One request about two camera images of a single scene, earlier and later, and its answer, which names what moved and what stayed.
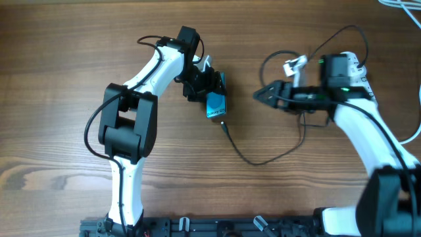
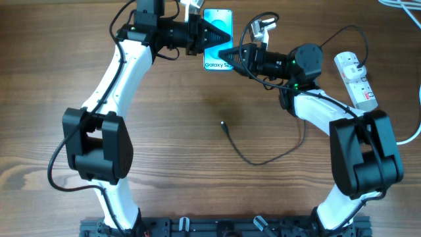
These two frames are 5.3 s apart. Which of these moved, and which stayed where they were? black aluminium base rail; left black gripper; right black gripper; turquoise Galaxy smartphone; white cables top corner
Moved: turquoise Galaxy smartphone; left black gripper; right black gripper
Stayed: white cables top corner; black aluminium base rail
